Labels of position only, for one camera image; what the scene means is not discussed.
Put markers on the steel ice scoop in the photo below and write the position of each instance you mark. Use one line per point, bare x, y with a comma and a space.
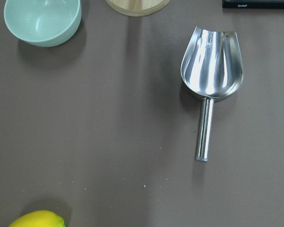
212, 69

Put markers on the wooden stand with round base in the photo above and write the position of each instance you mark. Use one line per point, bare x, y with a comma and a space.
137, 8

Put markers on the mint green bowl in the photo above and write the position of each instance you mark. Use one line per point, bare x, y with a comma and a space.
43, 23

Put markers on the black flat box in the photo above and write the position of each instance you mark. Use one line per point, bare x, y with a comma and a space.
253, 4

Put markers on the upper yellow lemon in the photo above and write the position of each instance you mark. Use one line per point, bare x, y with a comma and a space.
40, 218

